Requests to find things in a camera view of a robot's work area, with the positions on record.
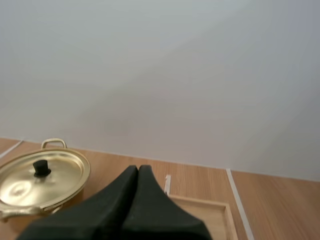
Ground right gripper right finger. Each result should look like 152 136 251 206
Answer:
120 164 211 240

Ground shallow wooden tray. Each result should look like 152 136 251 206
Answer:
168 195 237 240

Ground gold lid with black knob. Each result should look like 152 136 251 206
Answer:
0 147 91 211

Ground gold pot with two handles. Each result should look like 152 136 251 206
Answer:
0 138 86 223

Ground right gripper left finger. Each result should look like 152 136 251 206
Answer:
16 165 139 240

